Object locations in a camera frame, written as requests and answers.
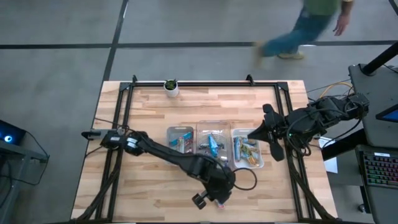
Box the backlit computer keyboard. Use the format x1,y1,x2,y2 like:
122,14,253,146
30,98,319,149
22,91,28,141
363,152,398,190

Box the black diagonal pole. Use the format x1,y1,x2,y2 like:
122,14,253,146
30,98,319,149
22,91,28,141
362,42,398,76

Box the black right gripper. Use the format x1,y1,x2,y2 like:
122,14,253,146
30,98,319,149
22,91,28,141
248,103,290,162

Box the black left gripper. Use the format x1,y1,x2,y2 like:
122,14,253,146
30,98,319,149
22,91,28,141
192,167,236,210

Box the white plastic bin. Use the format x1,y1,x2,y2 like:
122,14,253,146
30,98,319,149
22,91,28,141
166,125,196,167
231,128,265,169

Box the yellow floor cable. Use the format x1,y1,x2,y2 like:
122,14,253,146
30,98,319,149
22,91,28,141
320,81,354,99

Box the person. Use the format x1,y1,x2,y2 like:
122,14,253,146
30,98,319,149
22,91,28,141
253,0,355,68

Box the black keyboard desk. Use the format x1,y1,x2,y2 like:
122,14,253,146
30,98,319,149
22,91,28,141
354,144,398,224

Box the white paper sheet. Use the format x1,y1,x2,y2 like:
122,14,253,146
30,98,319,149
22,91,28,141
318,136,339,174

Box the dark grey desk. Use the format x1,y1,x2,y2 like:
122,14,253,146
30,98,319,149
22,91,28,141
348,63,398,149

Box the grey side desk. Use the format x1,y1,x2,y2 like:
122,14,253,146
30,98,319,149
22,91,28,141
0,130,50,224

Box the blue-screen monitor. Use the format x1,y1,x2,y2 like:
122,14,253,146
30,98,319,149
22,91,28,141
375,104,398,124

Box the clear plastic bin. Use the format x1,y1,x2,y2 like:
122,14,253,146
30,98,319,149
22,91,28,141
195,120,233,175

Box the computer with blue light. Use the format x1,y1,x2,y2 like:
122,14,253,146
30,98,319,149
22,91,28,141
0,119,27,146

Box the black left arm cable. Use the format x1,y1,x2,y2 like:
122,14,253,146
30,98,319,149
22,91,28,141
232,167,259,191

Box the succulent in white pot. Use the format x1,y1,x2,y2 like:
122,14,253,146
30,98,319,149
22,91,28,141
164,78,180,98

